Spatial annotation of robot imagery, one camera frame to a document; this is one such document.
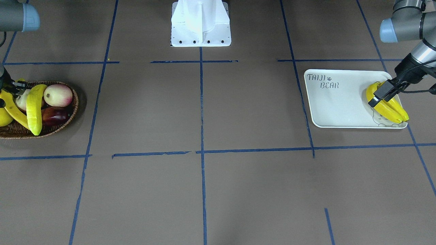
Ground yellow banana moved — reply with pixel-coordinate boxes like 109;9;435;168
375;81;409;122
366;82;404;124

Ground white pedestal base plate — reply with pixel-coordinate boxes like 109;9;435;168
170;0;232;47

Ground yellow banana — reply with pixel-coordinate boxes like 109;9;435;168
26;84;47;135
0;108;14;127
1;79;30;130

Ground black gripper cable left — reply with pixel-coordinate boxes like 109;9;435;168
397;60;436;96

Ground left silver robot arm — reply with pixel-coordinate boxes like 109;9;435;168
369;0;436;108

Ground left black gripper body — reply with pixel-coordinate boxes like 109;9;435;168
394;53;435;89

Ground white garlic bulb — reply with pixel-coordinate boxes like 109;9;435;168
15;89;45;112

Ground woven wicker basket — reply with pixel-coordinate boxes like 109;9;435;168
1;81;79;139

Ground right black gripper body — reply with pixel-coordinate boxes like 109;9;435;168
0;65;14;94

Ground yellow banana front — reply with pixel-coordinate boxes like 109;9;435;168
26;84;47;135

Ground yellow banana back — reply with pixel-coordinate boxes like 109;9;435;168
0;108;14;127

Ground white bear tray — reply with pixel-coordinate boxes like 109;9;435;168
304;69;408;129

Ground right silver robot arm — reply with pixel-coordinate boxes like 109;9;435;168
0;0;41;95

